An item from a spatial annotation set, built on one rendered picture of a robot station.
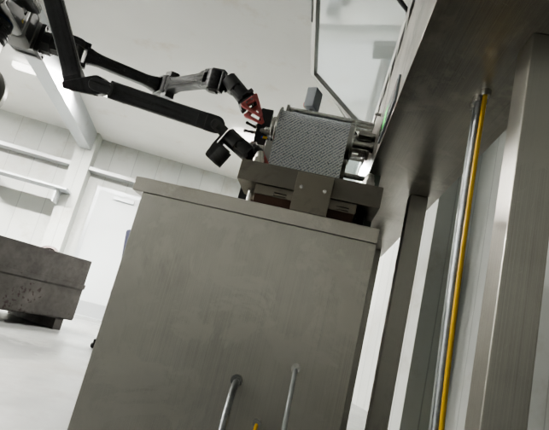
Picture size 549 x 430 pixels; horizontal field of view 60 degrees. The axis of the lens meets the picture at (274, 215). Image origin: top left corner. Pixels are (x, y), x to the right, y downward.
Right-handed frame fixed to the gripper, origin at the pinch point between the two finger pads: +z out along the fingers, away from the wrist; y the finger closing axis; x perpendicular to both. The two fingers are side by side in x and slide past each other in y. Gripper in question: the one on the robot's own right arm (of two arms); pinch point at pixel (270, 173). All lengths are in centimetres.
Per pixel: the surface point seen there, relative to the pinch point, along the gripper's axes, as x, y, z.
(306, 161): 10.9, 0.2, 6.0
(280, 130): 12.8, 0.3, -7.7
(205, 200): -22.1, 25.9, 0.1
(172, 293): -45, 26, 11
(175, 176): 10, -654, -315
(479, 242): 118, -236, 93
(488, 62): 28, 67, 34
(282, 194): -6.0, 18.9, 12.3
